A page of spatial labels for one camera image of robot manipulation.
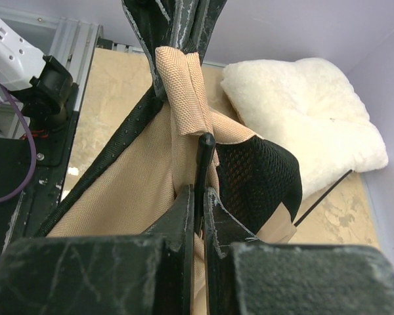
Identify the aluminium frame rail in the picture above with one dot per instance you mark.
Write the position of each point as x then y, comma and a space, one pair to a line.
71, 42

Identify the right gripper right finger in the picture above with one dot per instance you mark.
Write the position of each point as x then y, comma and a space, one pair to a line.
245, 275

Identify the black tent pole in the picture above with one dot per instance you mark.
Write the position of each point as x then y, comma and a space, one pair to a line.
204, 156
321, 198

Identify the white fluffy pillow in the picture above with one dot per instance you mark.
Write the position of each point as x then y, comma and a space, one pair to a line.
310, 108

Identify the tan fabric pet tent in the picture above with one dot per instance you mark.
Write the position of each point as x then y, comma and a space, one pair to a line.
152, 157

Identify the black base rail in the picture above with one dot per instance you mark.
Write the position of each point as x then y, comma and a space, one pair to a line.
22, 215

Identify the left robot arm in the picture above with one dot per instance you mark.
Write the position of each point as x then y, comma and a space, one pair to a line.
43, 84

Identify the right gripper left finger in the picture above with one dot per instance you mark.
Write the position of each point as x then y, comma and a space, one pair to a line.
149, 273

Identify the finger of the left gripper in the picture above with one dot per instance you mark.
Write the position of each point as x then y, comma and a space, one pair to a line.
193, 24
153, 24

